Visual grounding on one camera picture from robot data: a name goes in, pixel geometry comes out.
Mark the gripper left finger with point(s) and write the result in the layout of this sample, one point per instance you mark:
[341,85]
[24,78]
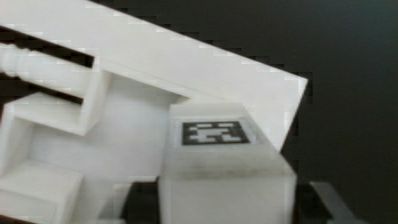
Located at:
[142,209]

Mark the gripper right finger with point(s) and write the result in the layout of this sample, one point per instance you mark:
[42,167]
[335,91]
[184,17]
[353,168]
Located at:
[321,207]

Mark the white chair leg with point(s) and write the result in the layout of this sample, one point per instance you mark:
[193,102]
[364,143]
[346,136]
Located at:
[227,183]

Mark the white chair seat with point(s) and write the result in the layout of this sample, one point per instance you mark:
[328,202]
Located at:
[85,131]

